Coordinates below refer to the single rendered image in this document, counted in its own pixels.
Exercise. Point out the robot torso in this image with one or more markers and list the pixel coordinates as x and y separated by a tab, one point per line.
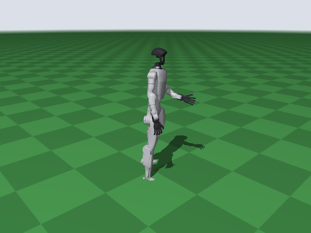
160	86

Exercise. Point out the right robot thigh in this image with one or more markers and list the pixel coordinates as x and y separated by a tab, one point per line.
152	139

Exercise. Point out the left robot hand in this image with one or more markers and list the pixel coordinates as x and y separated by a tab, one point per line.
187	98

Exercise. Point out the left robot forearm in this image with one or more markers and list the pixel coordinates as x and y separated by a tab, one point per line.
173	94

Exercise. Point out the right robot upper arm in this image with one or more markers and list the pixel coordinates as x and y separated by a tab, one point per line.
152	77

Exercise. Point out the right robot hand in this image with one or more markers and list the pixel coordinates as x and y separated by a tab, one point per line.
157	126

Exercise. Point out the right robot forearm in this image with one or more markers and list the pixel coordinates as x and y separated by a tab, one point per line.
152	105

